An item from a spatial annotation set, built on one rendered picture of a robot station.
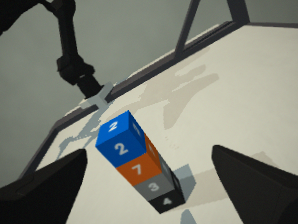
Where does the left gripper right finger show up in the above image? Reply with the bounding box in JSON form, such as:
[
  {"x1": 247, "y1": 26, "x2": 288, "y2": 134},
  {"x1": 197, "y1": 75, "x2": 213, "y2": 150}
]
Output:
[{"x1": 211, "y1": 145, "x2": 298, "y2": 224}]

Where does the orange block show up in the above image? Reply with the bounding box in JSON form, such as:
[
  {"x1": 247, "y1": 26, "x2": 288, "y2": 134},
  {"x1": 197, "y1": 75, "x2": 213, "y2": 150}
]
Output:
[{"x1": 115, "y1": 132, "x2": 162, "y2": 186}]

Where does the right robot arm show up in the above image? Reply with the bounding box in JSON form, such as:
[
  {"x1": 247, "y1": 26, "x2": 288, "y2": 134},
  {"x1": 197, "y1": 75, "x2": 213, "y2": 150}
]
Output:
[{"x1": 0, "y1": 0, "x2": 104, "y2": 100}]

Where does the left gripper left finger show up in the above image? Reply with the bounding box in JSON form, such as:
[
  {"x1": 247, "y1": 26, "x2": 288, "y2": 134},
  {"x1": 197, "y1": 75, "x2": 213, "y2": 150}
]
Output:
[{"x1": 0, "y1": 149, "x2": 88, "y2": 224}]

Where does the blue block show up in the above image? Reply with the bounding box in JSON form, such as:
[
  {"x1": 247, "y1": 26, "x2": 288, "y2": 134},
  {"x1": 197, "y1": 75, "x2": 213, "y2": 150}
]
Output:
[{"x1": 95, "y1": 110, "x2": 147, "y2": 168}]

